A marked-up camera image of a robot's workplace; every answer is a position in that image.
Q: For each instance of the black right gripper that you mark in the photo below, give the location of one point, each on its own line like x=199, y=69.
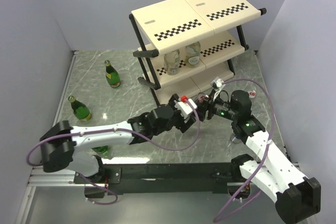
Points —
x=211, y=105

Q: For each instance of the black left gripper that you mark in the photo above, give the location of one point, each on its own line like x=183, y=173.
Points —
x=181, y=125

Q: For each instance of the silver blue energy drink can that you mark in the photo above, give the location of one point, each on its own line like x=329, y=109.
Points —
x=201, y=97

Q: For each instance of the clear Chang soda water bottle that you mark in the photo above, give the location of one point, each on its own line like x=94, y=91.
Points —
x=171, y=62

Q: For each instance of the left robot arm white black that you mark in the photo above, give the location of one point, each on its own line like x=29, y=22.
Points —
x=65, y=146

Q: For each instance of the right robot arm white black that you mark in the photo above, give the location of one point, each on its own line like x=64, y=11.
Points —
x=296, y=197

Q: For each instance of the energy drink can lying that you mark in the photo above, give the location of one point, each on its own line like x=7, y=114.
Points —
x=234, y=139

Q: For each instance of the energy drink can far right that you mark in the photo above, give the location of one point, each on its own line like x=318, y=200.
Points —
x=252, y=94

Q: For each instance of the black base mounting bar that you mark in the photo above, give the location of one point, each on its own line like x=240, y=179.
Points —
x=170, y=178

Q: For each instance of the green glass bottle far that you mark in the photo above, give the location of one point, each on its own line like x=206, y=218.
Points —
x=112, y=75

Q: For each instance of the green glass bottle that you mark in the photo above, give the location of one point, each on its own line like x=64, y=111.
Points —
x=79, y=109
x=101, y=150
x=112, y=75

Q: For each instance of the green glass bottle near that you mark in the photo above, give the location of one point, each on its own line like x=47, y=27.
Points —
x=101, y=150

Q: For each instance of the green glass bottle middle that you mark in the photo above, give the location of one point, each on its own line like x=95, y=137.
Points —
x=79, y=109

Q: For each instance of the beige two-tier shelf black frame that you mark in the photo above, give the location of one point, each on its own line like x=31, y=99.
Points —
x=171, y=25

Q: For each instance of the aluminium rail frame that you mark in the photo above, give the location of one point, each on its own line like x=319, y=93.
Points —
x=81, y=179

